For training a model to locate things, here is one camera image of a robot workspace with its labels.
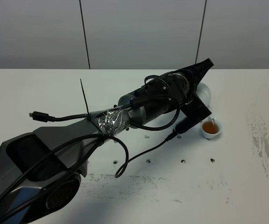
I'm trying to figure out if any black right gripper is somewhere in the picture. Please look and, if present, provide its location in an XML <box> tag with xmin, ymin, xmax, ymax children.
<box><xmin>181</xmin><ymin>58</ymin><xmax>213</xmax><ymax>98</ymax></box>

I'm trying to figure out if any pale blue porcelain teapot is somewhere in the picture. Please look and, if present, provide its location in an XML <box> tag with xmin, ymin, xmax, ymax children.
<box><xmin>196</xmin><ymin>82</ymin><xmax>212</xmax><ymax>107</ymax></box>

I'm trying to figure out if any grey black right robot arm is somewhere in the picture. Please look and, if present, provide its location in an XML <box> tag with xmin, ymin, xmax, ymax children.
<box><xmin>0</xmin><ymin>59</ymin><xmax>213</xmax><ymax>224</ymax></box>

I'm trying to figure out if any right pale blue teacup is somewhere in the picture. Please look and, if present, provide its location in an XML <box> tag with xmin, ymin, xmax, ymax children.
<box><xmin>200</xmin><ymin>117</ymin><xmax>222</xmax><ymax>140</ymax></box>

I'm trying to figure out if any black zip tie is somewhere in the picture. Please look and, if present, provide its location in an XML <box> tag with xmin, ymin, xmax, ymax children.
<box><xmin>80</xmin><ymin>78</ymin><xmax>91</xmax><ymax>119</ymax></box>

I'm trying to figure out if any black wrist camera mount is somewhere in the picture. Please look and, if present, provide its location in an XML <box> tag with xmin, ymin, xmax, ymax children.
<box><xmin>174</xmin><ymin>93</ymin><xmax>212</xmax><ymax>134</ymax></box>

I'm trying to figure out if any black usb camera cable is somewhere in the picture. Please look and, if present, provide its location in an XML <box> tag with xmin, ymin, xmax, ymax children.
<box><xmin>0</xmin><ymin>130</ymin><xmax>177</xmax><ymax>224</ymax></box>

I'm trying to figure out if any loose black usb cable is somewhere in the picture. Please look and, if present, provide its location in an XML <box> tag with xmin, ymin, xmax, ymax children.
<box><xmin>28</xmin><ymin>93</ymin><xmax>181</xmax><ymax>131</ymax></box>

